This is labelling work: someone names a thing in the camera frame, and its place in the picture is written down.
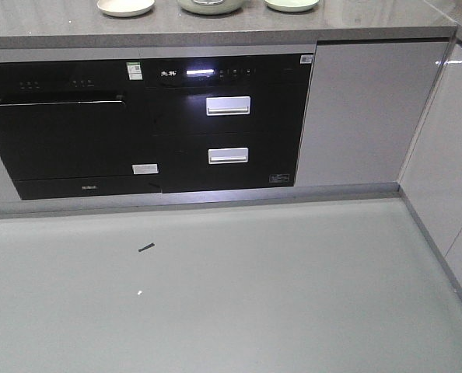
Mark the light green plate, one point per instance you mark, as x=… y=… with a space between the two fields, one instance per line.
x=291 y=6

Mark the cream white plate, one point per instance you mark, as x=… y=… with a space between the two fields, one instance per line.
x=125 y=8

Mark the black two-drawer disinfection cabinet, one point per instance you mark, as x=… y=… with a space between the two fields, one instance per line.
x=227 y=123

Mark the black tape strip far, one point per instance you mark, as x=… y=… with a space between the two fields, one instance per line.
x=149 y=246

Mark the white cabinet door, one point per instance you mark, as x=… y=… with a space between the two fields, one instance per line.
x=365 y=102

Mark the black built-in dishwasher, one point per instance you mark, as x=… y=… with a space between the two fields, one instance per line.
x=76 y=129

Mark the green electric cooking pot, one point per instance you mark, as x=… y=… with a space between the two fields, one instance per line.
x=212 y=7

